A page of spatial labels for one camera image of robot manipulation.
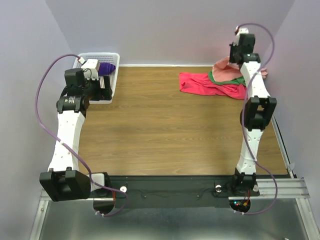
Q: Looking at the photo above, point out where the pink towel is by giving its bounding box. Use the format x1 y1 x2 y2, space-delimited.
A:
212 56 269 84

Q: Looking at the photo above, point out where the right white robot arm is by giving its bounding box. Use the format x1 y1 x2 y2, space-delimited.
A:
229 28 277 195

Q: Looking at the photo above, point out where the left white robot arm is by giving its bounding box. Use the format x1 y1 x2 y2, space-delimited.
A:
39 68 111 202

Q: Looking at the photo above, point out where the rolled purple towel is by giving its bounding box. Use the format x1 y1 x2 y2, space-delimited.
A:
98 62 116 76

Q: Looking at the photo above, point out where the white perforated plastic basket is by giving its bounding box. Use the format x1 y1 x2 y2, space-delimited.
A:
79 52 120 105

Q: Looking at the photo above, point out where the green towel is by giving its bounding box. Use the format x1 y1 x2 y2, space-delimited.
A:
207 71 246 86

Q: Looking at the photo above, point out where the red towel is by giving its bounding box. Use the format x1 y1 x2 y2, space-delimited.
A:
179 72 247 100

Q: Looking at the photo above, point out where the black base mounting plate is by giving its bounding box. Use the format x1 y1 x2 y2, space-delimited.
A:
89 175 261 210

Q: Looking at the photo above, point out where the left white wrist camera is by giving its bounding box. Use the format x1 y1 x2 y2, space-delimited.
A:
81 59 100 81

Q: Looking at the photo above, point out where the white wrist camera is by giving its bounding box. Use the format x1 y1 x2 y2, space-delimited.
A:
81 59 100 81
235 26 250 36

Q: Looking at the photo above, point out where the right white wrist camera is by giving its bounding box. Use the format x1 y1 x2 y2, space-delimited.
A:
235 26 250 36

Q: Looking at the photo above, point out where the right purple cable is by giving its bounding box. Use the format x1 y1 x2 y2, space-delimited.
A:
233 22 279 216

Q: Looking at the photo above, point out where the purple cable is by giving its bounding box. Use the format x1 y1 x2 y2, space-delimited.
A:
34 53 129 218
233 22 279 216

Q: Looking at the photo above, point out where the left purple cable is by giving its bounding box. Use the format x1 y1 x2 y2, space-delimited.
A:
34 53 129 218

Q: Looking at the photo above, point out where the aluminium frame rail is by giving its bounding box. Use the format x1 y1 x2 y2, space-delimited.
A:
39 177 311 201

